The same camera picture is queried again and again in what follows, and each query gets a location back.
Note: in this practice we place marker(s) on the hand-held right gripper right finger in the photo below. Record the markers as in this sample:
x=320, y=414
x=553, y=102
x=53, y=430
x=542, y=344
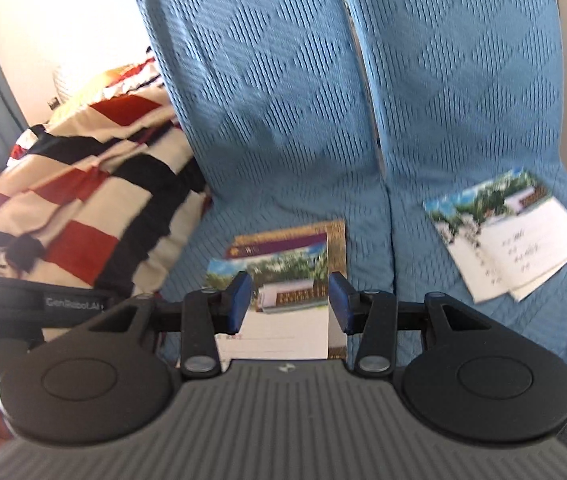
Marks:
x=341, y=302

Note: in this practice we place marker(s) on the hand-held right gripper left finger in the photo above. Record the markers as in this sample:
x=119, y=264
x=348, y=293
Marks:
x=241, y=302

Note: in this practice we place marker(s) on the white landscape notebooks stack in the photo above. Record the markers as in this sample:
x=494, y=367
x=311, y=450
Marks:
x=288, y=310
x=508, y=245

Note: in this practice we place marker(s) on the tan painting cover book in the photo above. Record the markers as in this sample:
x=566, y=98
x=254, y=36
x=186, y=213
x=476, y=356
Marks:
x=338, y=245

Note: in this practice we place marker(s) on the purple cover book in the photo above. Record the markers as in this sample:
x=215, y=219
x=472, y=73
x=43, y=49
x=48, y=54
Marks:
x=273, y=246

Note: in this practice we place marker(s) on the red black cream striped blanket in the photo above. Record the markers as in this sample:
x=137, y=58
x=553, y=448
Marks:
x=88, y=200

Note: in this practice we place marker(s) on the blue textured sofa cover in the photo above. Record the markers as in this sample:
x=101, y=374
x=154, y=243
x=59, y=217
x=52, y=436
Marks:
x=273, y=85

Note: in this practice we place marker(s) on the white perforated object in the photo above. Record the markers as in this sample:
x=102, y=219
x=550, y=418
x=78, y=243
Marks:
x=63, y=80

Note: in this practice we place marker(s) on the yellow cushion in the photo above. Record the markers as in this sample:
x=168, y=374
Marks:
x=98, y=85

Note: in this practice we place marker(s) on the wall socket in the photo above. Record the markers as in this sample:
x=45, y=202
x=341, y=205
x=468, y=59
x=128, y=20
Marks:
x=52, y=103

